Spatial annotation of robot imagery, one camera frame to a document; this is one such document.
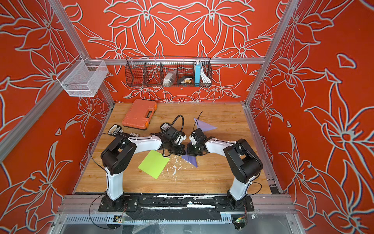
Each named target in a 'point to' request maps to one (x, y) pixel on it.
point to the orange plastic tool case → (139, 115)
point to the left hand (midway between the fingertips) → (186, 152)
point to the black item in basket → (185, 79)
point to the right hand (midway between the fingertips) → (183, 153)
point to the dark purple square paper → (191, 159)
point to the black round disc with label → (164, 126)
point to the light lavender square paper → (204, 126)
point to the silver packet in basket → (169, 78)
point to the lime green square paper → (154, 164)
